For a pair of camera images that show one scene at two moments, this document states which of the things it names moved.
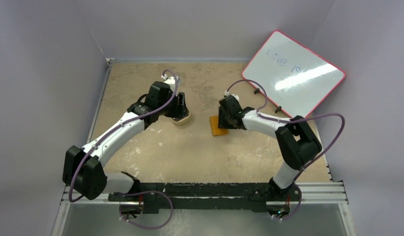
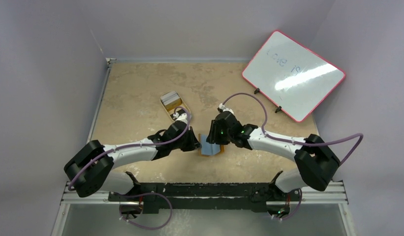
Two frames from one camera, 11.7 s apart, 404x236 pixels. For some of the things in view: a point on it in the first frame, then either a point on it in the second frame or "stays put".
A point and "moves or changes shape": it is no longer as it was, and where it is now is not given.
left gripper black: (180, 110) to (193, 144)
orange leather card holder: (215, 131) moves or changes shape
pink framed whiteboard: (299, 80) stays put
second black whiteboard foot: (278, 109) stays put
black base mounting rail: (208, 196) stays put
